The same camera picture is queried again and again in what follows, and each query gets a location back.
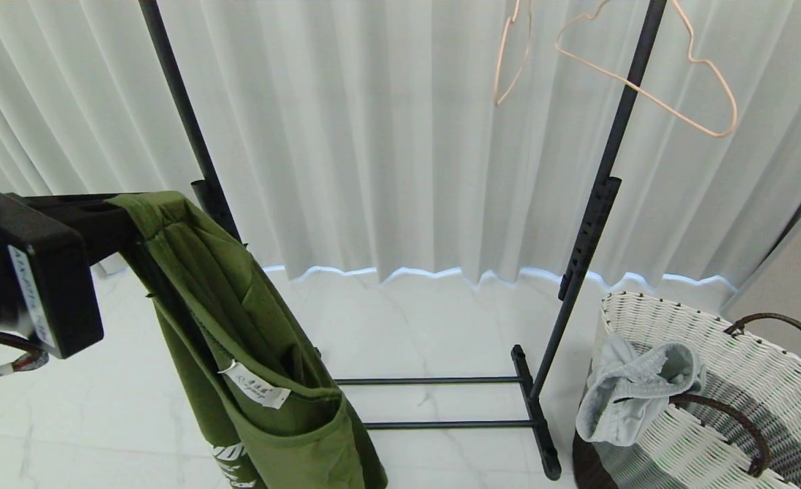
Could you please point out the black clothes rack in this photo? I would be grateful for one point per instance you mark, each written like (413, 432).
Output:
(604, 204)

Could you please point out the white laundry basket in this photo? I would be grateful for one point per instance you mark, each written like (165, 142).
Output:
(679, 326)

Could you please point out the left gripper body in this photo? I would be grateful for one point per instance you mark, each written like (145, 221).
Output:
(68, 292)

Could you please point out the pale grey shorts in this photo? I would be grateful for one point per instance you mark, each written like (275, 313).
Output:
(631, 401)

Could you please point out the green shirt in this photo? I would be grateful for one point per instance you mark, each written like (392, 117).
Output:
(271, 441)

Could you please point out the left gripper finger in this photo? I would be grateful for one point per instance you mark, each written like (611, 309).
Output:
(108, 238)

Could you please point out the white curtain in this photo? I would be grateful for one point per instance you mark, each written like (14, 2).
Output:
(373, 136)

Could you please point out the pink clothes hanger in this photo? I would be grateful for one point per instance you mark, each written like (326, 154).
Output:
(499, 81)
(732, 102)

